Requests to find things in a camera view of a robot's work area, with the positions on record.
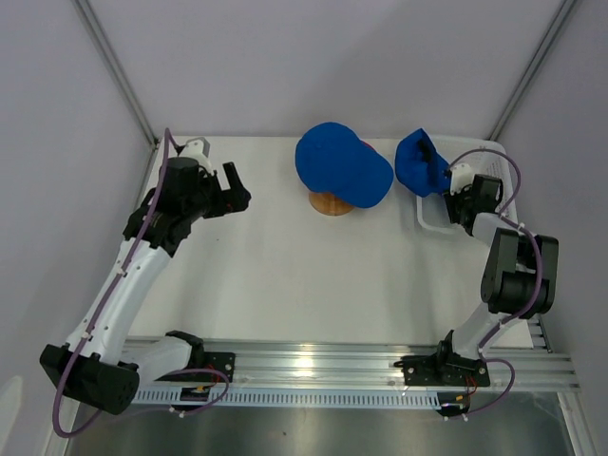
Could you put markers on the frame post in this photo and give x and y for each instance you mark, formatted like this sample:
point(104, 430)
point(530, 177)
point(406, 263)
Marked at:
point(100, 40)
point(549, 40)

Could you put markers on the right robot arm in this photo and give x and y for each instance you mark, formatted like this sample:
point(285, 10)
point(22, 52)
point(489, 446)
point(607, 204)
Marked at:
point(519, 281)

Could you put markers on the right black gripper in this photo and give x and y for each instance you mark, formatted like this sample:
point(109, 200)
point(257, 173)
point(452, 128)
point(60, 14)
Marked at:
point(449, 199)

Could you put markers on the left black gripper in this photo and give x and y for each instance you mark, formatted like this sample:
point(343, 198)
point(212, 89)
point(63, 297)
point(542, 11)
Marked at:
point(230, 200)

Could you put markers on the white plastic basket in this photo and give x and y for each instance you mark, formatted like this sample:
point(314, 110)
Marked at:
point(431, 211)

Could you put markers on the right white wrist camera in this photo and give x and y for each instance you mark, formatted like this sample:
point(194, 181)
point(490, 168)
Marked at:
point(460, 175)

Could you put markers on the left frame post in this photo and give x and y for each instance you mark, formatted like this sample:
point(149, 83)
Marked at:
point(100, 40)

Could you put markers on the wooden hat stand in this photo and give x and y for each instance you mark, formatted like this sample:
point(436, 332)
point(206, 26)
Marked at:
point(329, 205)

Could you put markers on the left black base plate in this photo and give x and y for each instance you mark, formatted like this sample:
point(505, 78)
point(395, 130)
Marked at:
point(222, 361)

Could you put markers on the aluminium mounting rail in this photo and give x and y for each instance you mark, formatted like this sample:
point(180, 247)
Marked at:
point(349, 366)

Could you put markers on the right frame post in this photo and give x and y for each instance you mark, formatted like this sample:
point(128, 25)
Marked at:
point(549, 40)

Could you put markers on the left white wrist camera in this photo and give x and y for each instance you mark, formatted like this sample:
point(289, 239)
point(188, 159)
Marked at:
point(198, 149)

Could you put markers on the white slotted cable duct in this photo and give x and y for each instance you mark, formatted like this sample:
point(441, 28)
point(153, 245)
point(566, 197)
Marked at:
point(190, 397)

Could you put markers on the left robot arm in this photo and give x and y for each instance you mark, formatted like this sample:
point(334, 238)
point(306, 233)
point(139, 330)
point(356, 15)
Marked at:
point(92, 366)

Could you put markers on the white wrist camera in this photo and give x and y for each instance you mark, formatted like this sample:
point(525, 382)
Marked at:
point(198, 149)
point(460, 175)

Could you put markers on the blue cap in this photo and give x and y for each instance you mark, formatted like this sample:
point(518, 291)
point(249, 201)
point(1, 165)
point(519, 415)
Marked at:
point(329, 158)
point(419, 167)

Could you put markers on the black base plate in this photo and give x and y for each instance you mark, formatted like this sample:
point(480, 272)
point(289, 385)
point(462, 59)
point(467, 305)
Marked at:
point(436, 370)
point(222, 361)

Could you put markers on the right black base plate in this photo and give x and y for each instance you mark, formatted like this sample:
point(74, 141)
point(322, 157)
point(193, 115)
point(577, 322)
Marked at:
point(436, 370)

